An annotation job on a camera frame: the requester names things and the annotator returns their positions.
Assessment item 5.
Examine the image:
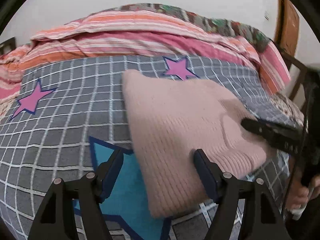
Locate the pink knit sweater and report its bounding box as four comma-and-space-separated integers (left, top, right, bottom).
122, 70, 276, 218

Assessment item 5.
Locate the person's right hand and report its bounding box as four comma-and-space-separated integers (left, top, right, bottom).
285, 157, 320, 210

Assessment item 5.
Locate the floral pillow edge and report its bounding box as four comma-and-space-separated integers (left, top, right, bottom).
270, 92, 304, 127

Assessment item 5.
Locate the grey grid bed sheet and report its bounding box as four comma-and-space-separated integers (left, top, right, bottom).
0, 55, 304, 240

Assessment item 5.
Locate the floral patchwork quilt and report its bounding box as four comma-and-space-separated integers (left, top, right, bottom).
115, 3, 271, 53

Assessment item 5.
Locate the dark wooden headboard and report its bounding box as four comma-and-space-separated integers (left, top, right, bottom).
0, 37, 16, 55

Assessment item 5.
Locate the pink orange striped blanket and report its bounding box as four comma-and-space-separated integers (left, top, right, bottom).
1, 10, 291, 99

